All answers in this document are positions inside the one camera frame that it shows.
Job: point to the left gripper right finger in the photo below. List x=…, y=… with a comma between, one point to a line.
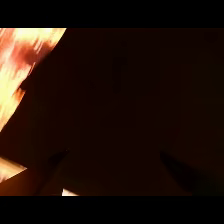
x=186, y=178

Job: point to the black pants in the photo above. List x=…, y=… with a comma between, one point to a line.
x=126, y=93

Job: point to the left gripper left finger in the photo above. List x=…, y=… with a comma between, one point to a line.
x=53, y=173

